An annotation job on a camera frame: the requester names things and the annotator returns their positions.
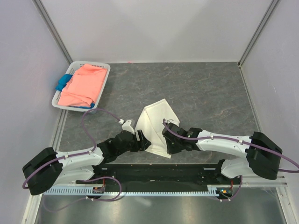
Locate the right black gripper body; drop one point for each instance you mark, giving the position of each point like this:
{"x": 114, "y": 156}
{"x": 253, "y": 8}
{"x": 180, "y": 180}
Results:
{"x": 174, "y": 147}

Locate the left aluminium frame post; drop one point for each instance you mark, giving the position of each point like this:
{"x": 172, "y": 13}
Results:
{"x": 51, "y": 27}

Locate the white plastic basket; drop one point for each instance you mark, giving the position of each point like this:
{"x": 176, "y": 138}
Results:
{"x": 74, "y": 66}

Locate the white slotted cable duct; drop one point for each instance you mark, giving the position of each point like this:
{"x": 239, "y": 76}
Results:
{"x": 138, "y": 191}

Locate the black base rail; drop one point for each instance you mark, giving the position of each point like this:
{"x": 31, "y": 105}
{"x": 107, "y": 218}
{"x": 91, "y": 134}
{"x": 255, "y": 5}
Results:
{"x": 160, "y": 176}

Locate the pink cloth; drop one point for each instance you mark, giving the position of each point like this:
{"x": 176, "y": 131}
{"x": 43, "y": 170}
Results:
{"x": 83, "y": 89}

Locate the aluminium frame post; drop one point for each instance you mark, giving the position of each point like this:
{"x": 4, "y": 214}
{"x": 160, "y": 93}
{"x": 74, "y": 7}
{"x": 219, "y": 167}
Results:
{"x": 51, "y": 27}
{"x": 258, "y": 31}

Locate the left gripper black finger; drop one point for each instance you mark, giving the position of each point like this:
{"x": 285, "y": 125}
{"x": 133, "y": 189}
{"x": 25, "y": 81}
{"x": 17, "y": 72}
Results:
{"x": 141, "y": 137}
{"x": 145, "y": 144}

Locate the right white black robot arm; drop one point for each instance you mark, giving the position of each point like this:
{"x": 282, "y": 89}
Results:
{"x": 255, "y": 154}

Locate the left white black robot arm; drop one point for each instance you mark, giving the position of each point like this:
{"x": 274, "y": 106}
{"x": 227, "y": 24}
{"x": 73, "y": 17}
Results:
{"x": 49, "y": 168}

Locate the white cloth napkin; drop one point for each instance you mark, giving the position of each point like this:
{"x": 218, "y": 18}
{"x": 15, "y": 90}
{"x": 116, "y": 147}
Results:
{"x": 151, "y": 124}

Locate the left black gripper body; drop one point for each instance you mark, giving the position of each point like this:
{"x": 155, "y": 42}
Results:
{"x": 134, "y": 146}

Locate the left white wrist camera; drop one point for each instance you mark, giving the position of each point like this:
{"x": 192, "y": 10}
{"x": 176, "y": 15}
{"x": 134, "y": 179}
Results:
{"x": 127, "y": 125}

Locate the blue cloth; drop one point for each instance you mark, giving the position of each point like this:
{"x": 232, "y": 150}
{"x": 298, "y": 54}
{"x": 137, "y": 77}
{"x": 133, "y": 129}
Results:
{"x": 63, "y": 81}

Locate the right aluminium frame post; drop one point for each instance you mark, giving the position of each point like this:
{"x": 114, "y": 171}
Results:
{"x": 258, "y": 31}

